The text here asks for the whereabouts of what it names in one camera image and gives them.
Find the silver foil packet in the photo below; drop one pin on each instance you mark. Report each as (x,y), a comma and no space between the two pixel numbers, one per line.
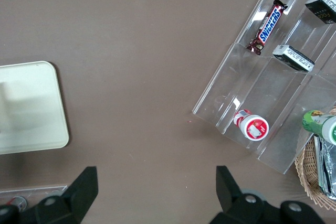
(326,169)

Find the cream rectangular plastic tray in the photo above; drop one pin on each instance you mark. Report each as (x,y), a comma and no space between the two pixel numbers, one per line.
(31,108)

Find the clear acrylic tiered shelf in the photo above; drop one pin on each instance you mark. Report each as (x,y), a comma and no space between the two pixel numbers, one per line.
(262,90)

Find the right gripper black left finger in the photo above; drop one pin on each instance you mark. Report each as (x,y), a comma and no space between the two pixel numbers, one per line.
(78,195)

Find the red cola bottle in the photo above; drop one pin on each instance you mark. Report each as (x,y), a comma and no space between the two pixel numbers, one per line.
(17,201)

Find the green yogurt drink bottle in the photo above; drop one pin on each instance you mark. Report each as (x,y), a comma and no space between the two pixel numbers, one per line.
(320,125)

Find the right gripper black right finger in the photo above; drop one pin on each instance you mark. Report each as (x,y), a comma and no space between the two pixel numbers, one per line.
(231,203)

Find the light tan wicker basket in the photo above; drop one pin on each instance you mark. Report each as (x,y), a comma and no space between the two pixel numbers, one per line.
(307,174)

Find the clear acrylic bottle rack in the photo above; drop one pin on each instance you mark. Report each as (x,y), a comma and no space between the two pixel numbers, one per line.
(39,191)

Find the black white small box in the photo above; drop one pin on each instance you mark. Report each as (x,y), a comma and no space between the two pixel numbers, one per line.
(294,58)
(323,6)

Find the Snickers chocolate bar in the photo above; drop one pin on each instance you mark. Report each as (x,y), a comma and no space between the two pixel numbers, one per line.
(267,26)

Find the red white yogurt bottle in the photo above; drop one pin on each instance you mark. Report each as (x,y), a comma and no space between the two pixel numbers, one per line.
(253,125)

